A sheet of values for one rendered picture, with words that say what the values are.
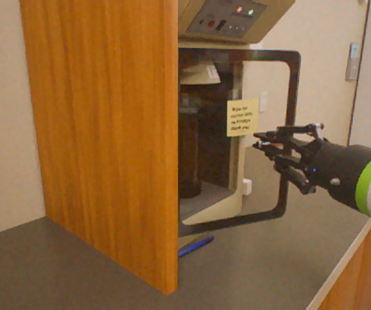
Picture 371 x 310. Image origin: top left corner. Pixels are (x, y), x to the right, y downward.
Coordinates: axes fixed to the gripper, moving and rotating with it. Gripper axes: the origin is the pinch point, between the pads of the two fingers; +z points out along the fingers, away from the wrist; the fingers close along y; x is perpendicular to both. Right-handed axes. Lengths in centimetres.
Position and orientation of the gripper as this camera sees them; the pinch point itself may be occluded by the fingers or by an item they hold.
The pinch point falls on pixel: (268, 142)
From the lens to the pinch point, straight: 69.3
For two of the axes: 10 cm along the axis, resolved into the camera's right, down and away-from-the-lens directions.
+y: 0.0, -9.6, -2.7
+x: -9.3, 0.9, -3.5
